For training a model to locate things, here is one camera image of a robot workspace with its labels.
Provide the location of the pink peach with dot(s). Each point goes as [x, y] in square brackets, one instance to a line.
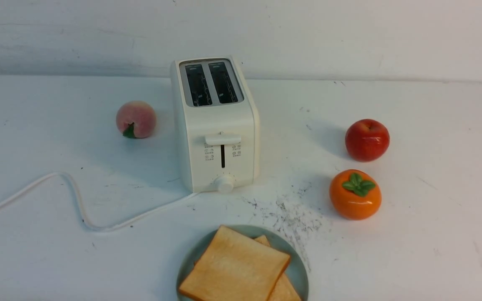
[136, 120]

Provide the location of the toast slice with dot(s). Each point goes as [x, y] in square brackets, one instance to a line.
[283, 289]
[234, 267]

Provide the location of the white two-slot toaster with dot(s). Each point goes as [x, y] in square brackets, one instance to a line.
[217, 124]

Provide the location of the orange persimmon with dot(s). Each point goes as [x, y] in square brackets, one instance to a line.
[355, 195]

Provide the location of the light green plate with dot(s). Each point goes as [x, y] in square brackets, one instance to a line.
[296, 270]

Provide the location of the red apple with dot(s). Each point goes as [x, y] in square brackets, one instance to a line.
[367, 140]

